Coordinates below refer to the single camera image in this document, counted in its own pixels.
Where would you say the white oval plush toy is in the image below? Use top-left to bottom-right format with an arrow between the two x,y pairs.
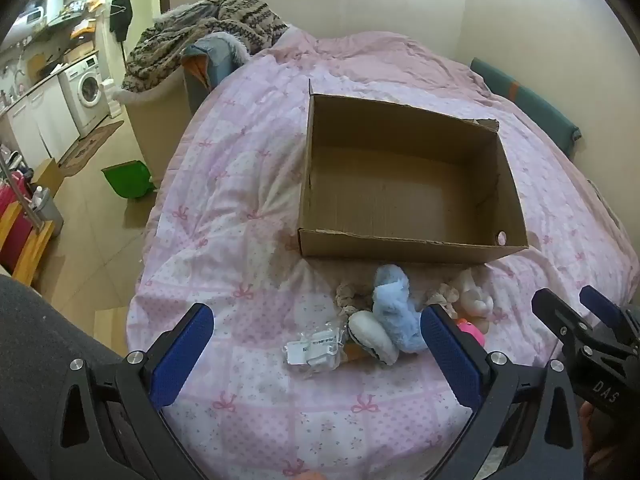
347,310 -> 401,365

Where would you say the blue plush toy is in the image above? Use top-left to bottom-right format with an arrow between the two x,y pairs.
371,265 -> 428,353

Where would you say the beige knotted plush toy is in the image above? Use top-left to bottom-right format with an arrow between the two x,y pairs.
335,282 -> 373,316

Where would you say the pink toy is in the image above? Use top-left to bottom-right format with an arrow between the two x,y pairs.
457,321 -> 487,347

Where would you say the small cardboard floor box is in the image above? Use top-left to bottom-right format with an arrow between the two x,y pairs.
31,157 -> 65,196

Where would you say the pink patterned bed quilt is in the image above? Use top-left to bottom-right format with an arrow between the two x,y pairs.
125,30 -> 640,480

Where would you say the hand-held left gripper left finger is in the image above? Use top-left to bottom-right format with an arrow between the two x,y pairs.
50,302 -> 216,480

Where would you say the black hanging garment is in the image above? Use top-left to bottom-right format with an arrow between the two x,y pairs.
109,0 -> 133,41

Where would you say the white laundry tub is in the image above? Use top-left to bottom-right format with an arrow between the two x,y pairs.
112,67 -> 191,186

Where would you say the teal headboard cushion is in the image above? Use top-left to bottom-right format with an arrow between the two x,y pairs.
470,57 -> 582,153

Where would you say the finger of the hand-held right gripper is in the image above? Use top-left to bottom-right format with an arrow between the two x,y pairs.
531,288 -> 596,352
579,285 -> 639,347

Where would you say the grey waste bin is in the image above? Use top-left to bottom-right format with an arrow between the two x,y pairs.
27,187 -> 65,236

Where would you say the white washing machine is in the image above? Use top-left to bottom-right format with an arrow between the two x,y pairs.
57,55 -> 111,138

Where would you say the person's right hand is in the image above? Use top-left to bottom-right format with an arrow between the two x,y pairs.
577,402 -> 599,466

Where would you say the wooden rack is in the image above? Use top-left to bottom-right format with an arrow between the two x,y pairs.
0,205 -> 56,281

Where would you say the blue jacket with fur trim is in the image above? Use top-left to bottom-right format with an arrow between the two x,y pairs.
181,32 -> 251,111

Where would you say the brown floor rug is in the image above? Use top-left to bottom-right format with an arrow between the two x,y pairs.
57,120 -> 125,177

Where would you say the patterned knit blanket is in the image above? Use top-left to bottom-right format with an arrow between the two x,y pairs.
122,0 -> 291,93

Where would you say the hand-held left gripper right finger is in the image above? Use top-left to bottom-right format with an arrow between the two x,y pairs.
421,303 -> 587,480

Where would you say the brown cardboard box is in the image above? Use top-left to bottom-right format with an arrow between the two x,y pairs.
297,79 -> 530,264

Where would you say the green dustpan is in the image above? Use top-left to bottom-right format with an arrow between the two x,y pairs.
101,160 -> 157,201

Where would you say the white kitchen cabinet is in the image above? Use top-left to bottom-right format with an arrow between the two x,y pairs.
0,77 -> 81,161

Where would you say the pink suitcase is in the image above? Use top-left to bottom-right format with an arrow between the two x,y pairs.
0,170 -> 31,266

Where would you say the clear plastic packet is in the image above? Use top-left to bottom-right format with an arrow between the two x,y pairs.
284,325 -> 348,373

